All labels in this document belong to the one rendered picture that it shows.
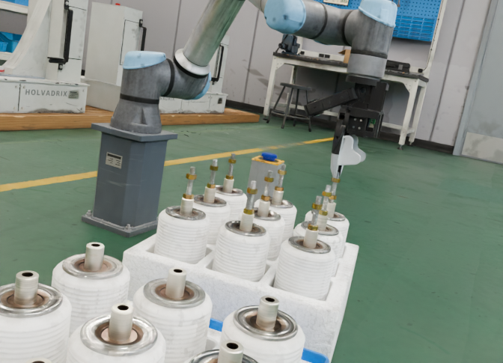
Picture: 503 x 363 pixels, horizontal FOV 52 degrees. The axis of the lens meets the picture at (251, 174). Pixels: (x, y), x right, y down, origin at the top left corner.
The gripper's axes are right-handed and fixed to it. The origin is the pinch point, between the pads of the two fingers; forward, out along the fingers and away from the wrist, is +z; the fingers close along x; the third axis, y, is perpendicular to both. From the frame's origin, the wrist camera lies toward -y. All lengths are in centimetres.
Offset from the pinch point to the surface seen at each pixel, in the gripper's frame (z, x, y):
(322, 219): 7.9, -12.7, 2.4
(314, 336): 22.4, -30.5, 8.8
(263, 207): 8.4, -14.0, -9.4
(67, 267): 10, -59, -18
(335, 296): 17.3, -24.1, 9.7
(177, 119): 30, 249, -186
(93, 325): 10, -68, -6
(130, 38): -25, 199, -202
